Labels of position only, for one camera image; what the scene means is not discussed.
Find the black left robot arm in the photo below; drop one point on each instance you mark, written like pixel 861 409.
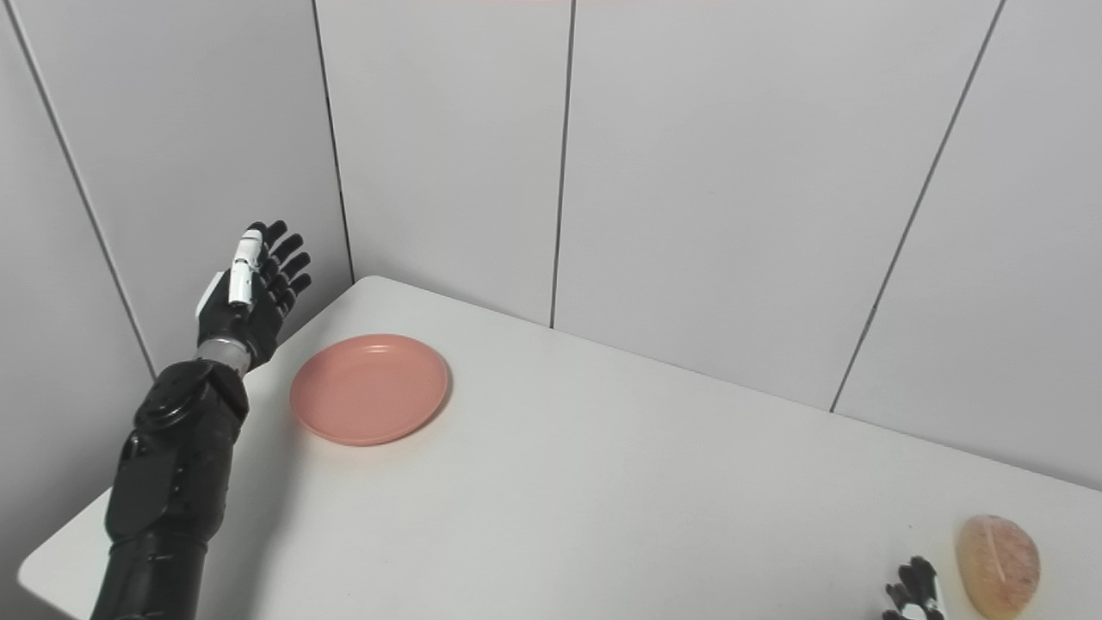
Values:
pixel 172 482

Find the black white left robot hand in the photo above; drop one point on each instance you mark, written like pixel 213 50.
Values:
pixel 250 323

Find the brown bread roll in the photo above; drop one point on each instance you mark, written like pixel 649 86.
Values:
pixel 999 568

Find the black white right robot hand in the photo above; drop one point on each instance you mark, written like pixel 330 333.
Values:
pixel 914 594

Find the pink round plate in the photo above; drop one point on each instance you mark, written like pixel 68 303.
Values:
pixel 368 389

